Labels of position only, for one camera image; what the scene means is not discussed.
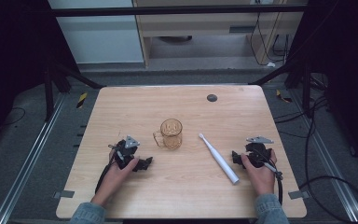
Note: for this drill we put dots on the light wooden desk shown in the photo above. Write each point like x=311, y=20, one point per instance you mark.
x=199, y=26

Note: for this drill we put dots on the white cabinet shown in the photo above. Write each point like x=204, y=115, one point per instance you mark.
x=99, y=40

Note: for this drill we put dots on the person's left hand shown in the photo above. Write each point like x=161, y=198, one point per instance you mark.
x=113, y=179

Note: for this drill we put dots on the person's right hand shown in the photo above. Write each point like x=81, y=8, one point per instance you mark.
x=262, y=180

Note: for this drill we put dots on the yellow black striped tape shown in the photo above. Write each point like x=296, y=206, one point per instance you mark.
x=81, y=100
x=282, y=97

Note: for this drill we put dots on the amber glass cup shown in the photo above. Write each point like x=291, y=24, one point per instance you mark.
x=171, y=135

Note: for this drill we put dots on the grey table bracket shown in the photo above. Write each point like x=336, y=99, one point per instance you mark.
x=298, y=194
x=63, y=194

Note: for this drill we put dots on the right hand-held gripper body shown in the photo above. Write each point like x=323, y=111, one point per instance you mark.
x=258, y=154

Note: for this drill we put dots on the white plug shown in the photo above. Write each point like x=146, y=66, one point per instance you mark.
x=270, y=64

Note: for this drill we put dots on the black curtain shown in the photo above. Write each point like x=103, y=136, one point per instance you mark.
x=12, y=46
x=348, y=46

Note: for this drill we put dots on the black metal stand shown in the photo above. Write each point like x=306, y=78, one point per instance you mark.
x=306, y=90
x=48, y=93

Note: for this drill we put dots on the black horizontal frame bar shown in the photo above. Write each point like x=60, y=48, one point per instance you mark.
x=167, y=10

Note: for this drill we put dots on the white electric toothbrush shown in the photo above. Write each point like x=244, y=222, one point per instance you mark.
x=219, y=158

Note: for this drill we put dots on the grey round table grommet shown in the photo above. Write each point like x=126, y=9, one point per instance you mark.
x=212, y=98

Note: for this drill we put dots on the aluminium floor rail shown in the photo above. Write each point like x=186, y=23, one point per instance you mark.
x=329, y=161
x=28, y=161

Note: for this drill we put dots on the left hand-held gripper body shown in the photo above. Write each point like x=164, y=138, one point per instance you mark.
x=125, y=152

